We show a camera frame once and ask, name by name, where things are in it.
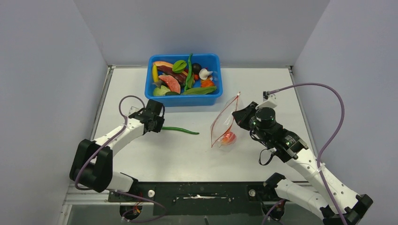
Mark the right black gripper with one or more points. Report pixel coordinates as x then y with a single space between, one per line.
241 116

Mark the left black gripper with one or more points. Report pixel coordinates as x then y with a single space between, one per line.
160 121

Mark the long green bean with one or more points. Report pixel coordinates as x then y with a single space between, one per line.
180 130

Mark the clear zip top bag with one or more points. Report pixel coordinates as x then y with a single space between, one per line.
224 122

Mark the pink watermelon slice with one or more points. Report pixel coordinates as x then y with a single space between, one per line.
171 82

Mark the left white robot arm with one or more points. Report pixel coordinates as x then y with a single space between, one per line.
92 166

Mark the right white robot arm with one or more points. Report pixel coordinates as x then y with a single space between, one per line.
332 201

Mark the pale green cabbage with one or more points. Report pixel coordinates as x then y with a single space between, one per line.
160 91

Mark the grey fish piece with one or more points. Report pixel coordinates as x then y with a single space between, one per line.
158 83

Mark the yellow banana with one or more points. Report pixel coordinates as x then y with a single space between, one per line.
155 74

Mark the flat green leaf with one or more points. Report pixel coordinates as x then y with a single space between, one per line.
200 90

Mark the orange carrot piece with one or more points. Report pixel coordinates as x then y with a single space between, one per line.
207 83

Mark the upright green bean pod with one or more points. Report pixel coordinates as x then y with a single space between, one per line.
189 78

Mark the white mushroom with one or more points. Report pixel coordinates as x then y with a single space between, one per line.
204 73

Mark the blue plastic bin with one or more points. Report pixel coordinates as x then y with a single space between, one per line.
207 60

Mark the black plum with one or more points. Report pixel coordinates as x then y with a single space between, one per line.
196 68

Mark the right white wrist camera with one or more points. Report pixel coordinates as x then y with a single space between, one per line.
269 100

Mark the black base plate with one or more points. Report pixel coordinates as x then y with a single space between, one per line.
207 198

